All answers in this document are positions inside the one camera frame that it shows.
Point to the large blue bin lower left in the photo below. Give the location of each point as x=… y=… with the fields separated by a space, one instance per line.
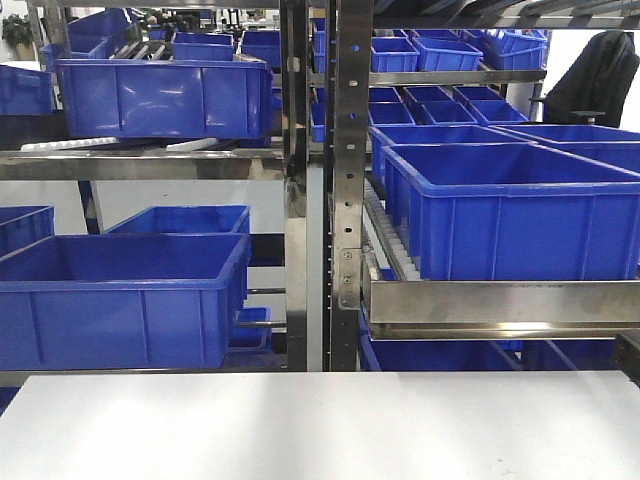
x=153 y=301

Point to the blue bin upper left shelf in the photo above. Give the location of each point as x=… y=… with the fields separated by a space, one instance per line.
x=166 y=99

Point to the black office chair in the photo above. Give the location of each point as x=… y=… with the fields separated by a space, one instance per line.
x=598 y=81

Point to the blue bin behind right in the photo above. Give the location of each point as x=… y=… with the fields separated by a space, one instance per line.
x=430 y=134

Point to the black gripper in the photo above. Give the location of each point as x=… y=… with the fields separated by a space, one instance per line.
x=626 y=354

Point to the steel shelf upright post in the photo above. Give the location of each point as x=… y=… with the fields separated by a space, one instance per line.
x=354 y=21

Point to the large blue bin right shelf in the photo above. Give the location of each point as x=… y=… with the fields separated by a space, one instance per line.
x=512 y=211

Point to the steel shelf front rail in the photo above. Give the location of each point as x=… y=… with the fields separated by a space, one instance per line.
x=493 y=310

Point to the blue bin far left edge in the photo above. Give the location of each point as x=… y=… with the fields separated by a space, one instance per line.
x=22 y=226

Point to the blue bin behind lower left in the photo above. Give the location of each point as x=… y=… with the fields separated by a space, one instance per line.
x=187 y=220

